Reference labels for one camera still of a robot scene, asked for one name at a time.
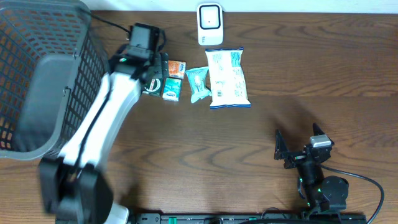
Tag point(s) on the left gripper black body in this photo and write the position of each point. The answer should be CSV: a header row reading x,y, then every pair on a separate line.
x,y
158,67

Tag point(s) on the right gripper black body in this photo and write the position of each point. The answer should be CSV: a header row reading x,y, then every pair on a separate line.
x,y
295,158

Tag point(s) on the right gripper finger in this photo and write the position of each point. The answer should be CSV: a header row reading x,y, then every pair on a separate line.
x,y
281,150
318,131

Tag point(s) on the orange tissue pack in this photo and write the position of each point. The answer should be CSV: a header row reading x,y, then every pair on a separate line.
x,y
177,69

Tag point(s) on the dark green round-label box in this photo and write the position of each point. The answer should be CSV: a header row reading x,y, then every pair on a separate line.
x,y
154,87

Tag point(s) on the green tissue pack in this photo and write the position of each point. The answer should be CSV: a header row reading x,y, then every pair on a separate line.
x,y
172,89

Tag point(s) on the teal small snack packet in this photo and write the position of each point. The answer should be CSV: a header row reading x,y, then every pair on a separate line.
x,y
197,81

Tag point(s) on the large white snack bag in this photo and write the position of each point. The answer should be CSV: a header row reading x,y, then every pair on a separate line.
x,y
227,81

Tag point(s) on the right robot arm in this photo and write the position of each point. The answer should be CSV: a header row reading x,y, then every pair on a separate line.
x,y
324,195

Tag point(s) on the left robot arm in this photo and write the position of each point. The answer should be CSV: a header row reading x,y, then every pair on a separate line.
x,y
73,185

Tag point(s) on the white barcode scanner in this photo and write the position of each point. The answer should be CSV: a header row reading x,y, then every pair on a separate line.
x,y
210,24

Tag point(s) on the grey plastic mesh basket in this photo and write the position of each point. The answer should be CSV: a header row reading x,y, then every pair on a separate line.
x,y
52,65

